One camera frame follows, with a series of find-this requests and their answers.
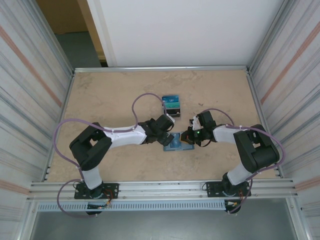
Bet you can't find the aluminium table side rail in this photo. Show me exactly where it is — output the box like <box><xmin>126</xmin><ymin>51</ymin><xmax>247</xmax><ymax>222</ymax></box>
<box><xmin>245</xmin><ymin>70</ymin><xmax>285</xmax><ymax>179</ymax></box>
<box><xmin>44</xmin><ymin>71</ymin><xmax>76</xmax><ymax>183</ymax></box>

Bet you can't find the white door frame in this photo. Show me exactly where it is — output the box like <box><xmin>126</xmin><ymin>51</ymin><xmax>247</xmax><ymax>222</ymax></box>
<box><xmin>86</xmin><ymin>0</ymin><xmax>118</xmax><ymax>68</ymax></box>

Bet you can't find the small circuit board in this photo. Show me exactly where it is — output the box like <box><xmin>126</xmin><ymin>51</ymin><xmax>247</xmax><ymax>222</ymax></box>
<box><xmin>224</xmin><ymin>199</ymin><xmax>241</xmax><ymax>209</ymax></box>
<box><xmin>86</xmin><ymin>202</ymin><xmax>111</xmax><ymax>210</ymax></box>

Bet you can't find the blue UP card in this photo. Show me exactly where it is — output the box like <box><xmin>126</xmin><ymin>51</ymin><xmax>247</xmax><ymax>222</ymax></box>
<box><xmin>161</xmin><ymin>94</ymin><xmax>180</xmax><ymax>103</ymax></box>

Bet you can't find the blue logo credit card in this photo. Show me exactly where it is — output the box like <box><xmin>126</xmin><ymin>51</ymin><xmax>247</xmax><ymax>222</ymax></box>
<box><xmin>170</xmin><ymin>133</ymin><xmax>182</xmax><ymax>149</ymax></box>

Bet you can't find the small box with blue picture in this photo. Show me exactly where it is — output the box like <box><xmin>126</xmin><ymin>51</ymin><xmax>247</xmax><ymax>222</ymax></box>
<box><xmin>161</xmin><ymin>94</ymin><xmax>183</xmax><ymax>119</ymax></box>

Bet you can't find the aluminium mounting rail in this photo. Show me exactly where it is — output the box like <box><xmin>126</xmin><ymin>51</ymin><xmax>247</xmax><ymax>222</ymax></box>
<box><xmin>26</xmin><ymin>177</ymin><xmax>300</xmax><ymax>203</ymax></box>

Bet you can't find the black device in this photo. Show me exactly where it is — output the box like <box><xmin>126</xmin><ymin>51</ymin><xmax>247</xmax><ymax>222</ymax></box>
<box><xmin>189</xmin><ymin>114</ymin><xmax>202</xmax><ymax>128</ymax></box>

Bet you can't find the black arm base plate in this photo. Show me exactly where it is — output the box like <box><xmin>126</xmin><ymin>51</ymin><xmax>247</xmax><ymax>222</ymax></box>
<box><xmin>74</xmin><ymin>183</ymin><xmax>120</xmax><ymax>200</ymax></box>
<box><xmin>206</xmin><ymin>180</ymin><xmax>252</xmax><ymax>199</ymax></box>

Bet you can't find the aluminium table end rail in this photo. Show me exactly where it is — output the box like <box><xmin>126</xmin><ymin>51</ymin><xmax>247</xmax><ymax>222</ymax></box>
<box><xmin>73</xmin><ymin>65</ymin><xmax>252</xmax><ymax>74</ymax></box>

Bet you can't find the grey slotted cable duct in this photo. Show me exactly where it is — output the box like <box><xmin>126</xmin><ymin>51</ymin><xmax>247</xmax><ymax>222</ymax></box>
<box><xmin>36</xmin><ymin>201</ymin><xmax>227</xmax><ymax>213</ymax></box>

